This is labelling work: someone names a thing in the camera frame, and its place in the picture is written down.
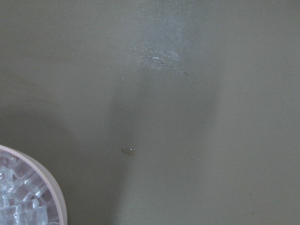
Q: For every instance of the clear ice cubes pile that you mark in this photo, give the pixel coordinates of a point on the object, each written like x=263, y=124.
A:
x=25, y=198

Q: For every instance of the pink bowl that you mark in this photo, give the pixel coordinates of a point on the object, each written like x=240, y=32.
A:
x=48, y=179

